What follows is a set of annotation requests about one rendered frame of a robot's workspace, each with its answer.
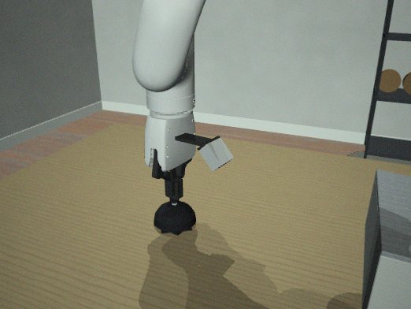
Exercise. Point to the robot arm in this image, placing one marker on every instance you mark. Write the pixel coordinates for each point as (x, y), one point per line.
(163, 63)

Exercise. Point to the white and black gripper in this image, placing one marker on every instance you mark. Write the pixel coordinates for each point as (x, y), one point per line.
(167, 154)

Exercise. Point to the black desk bell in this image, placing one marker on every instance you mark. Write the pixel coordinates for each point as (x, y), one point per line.
(174, 217)

